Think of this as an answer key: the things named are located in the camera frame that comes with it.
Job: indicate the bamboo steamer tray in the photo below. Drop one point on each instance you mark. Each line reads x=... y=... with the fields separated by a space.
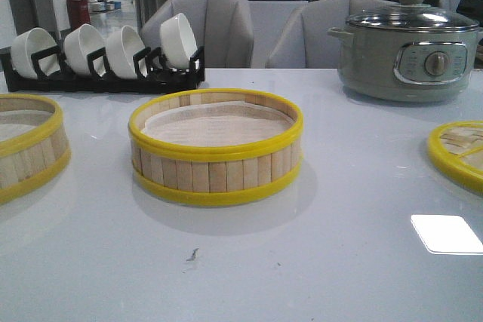
x=216 y=176
x=30 y=160

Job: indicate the woven bamboo steamer lid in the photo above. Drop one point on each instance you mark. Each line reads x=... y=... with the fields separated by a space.
x=455 y=149

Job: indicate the white paper liner center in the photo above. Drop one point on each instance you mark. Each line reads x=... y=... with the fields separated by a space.
x=230 y=123

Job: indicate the white paper liner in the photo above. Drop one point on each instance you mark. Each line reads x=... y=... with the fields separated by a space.
x=18 y=122
x=230 y=123

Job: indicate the white bowl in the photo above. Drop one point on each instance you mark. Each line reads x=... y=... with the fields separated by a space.
x=80 y=43
x=178 y=41
x=121 y=46
x=26 y=44

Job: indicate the grey chair middle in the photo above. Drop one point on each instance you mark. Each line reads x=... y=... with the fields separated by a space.
x=304 y=42

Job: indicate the grey chair left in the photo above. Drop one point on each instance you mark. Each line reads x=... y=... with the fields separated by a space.
x=223 y=27

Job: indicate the grey electric cooking pot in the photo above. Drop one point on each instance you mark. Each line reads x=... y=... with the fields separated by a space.
x=414 y=67

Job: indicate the black bowl rack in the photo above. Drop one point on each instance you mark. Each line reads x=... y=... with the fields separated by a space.
x=152 y=74

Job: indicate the red bin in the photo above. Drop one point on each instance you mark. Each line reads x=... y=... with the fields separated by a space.
x=78 y=13

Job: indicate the glass pot lid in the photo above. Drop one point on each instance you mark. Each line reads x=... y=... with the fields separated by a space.
x=414 y=16

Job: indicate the white paper liner left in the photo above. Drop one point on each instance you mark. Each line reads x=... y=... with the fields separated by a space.
x=18 y=122

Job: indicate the white bowl far left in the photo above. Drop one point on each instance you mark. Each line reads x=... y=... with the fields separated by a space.
x=26 y=44

